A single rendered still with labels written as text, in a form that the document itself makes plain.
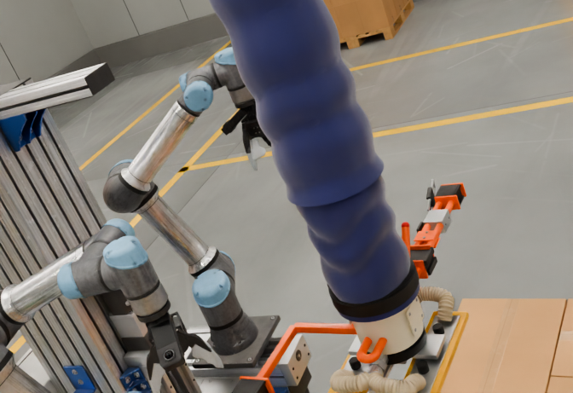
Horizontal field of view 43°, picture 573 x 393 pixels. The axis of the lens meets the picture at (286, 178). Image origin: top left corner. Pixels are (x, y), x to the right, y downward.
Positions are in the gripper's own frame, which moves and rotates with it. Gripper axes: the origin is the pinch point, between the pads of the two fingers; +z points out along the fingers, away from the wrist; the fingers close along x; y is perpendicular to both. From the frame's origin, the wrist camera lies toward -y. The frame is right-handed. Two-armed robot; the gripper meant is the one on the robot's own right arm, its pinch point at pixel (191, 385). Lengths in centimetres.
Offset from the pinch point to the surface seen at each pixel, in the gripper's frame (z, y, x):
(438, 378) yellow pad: 33, 6, -52
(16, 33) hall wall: 12, 1150, 157
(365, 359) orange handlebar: 21.3, 10.1, -37.7
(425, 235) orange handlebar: 20, 48, -72
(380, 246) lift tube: -4, 13, -51
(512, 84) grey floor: 138, 398, -287
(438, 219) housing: 20, 53, -79
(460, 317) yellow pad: 33, 23, -68
